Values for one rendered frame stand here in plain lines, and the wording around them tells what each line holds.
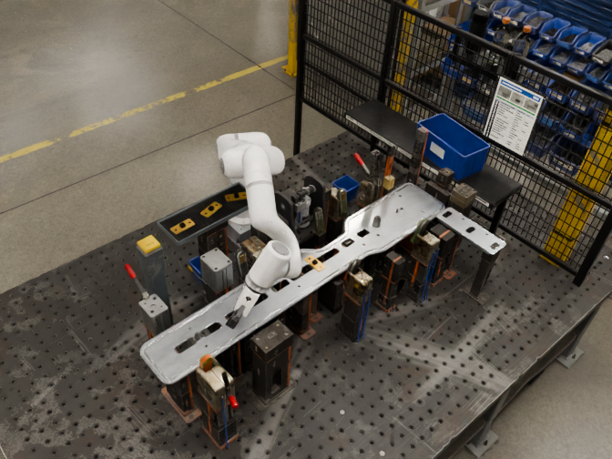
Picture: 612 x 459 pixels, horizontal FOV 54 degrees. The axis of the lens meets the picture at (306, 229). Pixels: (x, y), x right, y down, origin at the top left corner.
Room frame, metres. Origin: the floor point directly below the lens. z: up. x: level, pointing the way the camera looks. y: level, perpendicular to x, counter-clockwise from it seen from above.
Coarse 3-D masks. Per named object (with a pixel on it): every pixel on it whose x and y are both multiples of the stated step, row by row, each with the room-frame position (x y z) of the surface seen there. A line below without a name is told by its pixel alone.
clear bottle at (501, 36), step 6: (504, 18) 2.40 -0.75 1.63; (504, 24) 2.40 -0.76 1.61; (498, 30) 2.40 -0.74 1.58; (504, 30) 2.39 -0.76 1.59; (498, 36) 2.38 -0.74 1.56; (504, 36) 2.38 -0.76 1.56; (492, 42) 2.41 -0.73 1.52; (498, 42) 2.38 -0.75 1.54; (504, 42) 2.38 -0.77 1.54; (492, 54) 2.39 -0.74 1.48; (498, 60) 2.38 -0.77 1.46
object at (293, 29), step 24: (312, 0) 4.65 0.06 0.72; (360, 0) 4.28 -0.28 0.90; (408, 0) 3.92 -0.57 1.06; (312, 24) 4.64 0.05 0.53; (336, 24) 4.43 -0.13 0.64; (384, 24) 4.09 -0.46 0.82; (408, 24) 3.90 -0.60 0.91; (312, 48) 4.63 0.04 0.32; (360, 48) 4.24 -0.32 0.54; (408, 48) 3.91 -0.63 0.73; (288, 72) 4.78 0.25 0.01; (360, 96) 4.19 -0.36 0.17
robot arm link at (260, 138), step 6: (252, 132) 2.08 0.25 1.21; (258, 132) 2.08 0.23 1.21; (240, 138) 2.03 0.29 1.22; (246, 138) 2.03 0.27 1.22; (252, 138) 2.03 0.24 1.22; (258, 138) 2.04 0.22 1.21; (264, 138) 2.05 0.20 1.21; (258, 144) 2.02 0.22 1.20; (264, 144) 2.03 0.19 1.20; (270, 144) 2.05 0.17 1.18; (234, 180) 2.00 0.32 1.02; (240, 180) 1.99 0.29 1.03
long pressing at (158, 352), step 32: (416, 192) 2.02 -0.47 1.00; (352, 224) 1.79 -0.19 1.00; (384, 224) 1.80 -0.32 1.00; (416, 224) 1.81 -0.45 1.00; (320, 256) 1.60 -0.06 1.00; (352, 256) 1.61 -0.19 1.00; (288, 288) 1.43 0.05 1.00; (192, 320) 1.26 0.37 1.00; (224, 320) 1.27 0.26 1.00; (256, 320) 1.27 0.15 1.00; (160, 352) 1.12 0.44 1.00; (192, 352) 1.12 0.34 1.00
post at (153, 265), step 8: (160, 248) 1.45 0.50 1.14; (144, 256) 1.41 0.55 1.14; (152, 256) 1.42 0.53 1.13; (160, 256) 1.44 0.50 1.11; (144, 264) 1.42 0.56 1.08; (152, 264) 1.42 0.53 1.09; (160, 264) 1.44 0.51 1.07; (144, 272) 1.45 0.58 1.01; (152, 272) 1.41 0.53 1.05; (160, 272) 1.44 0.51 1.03; (152, 280) 1.42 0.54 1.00; (160, 280) 1.44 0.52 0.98; (152, 288) 1.42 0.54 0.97; (160, 288) 1.43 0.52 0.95; (160, 296) 1.43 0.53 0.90; (168, 296) 1.45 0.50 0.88; (168, 304) 1.45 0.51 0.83; (168, 312) 1.44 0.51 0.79
